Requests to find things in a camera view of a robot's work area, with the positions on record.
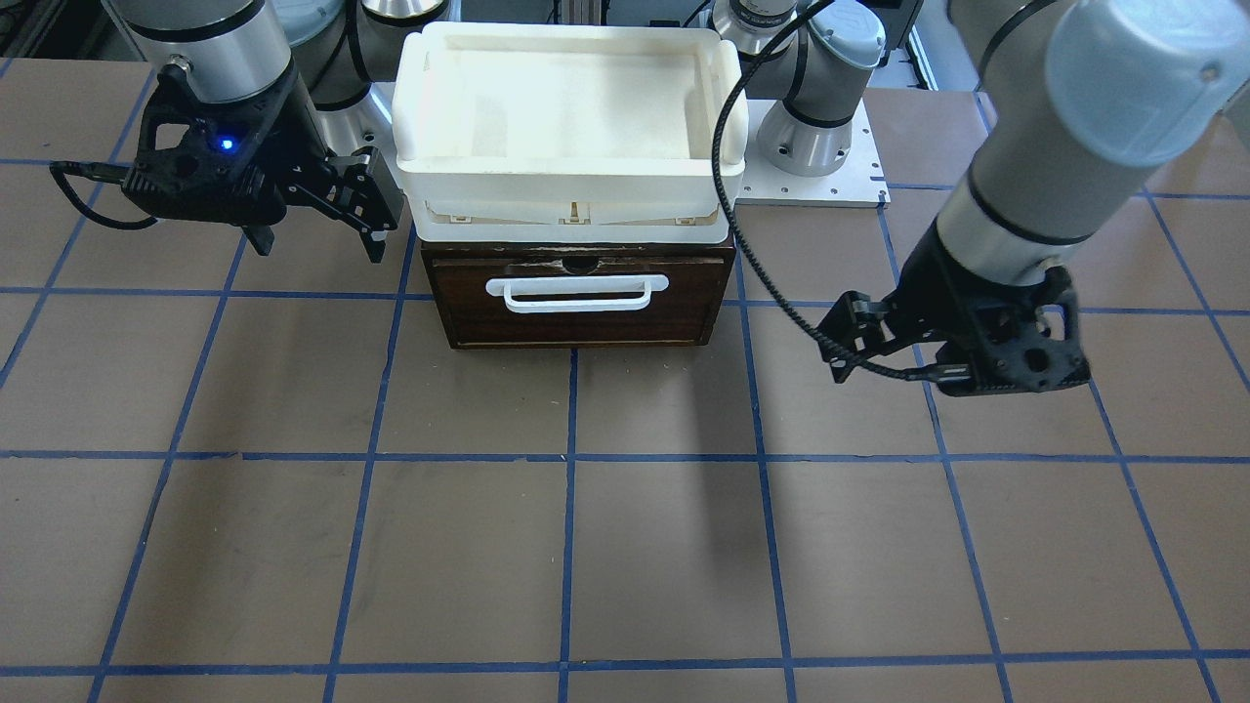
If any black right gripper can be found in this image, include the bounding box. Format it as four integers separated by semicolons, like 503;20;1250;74
123;63;403;266

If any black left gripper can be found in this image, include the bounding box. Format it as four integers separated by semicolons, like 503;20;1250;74
818;239;1091;397

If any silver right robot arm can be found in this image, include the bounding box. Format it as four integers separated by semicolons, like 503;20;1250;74
115;1;461;263

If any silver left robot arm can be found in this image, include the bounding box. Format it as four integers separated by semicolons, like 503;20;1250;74
713;1;1248;397

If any dark wooden drawer cabinet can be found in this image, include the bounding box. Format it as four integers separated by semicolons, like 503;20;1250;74
419;220;738;352

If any white foam tray box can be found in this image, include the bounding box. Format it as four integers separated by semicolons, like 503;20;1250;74
393;21;740;244

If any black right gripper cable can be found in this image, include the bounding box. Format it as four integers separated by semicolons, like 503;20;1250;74
49;161;163;231

